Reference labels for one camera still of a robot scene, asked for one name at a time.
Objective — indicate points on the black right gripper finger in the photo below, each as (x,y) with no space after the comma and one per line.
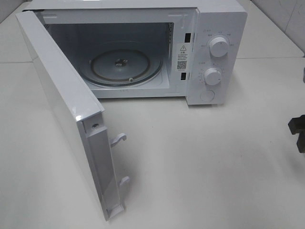
(297,126)

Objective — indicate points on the round white door release button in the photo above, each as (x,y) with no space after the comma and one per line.
(207,96)

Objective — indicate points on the white timer knob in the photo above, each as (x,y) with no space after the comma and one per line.
(212,76)

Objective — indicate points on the white microwave door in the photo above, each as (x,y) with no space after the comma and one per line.
(78,113)

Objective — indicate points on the upper white power knob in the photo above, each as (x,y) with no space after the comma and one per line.
(218,46)

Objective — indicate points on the white microwave oven body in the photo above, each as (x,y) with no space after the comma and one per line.
(78,26)

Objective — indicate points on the white warning label sticker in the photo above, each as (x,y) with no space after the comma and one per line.
(182,56)

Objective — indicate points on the glass microwave turntable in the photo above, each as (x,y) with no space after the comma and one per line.
(121,63)

